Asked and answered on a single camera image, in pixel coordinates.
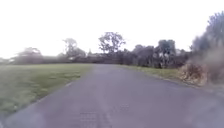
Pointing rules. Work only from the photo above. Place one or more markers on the dry brown bush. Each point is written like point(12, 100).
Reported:
point(200, 70)

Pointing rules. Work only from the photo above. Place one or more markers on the grey asphalt path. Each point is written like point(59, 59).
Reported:
point(113, 96)

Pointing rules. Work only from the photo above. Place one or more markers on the row of trees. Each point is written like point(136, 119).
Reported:
point(133, 55)

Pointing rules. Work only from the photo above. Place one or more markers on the grass strip beside path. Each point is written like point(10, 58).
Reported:
point(156, 71)

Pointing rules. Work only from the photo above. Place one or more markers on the green grass field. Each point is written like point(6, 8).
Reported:
point(30, 80)

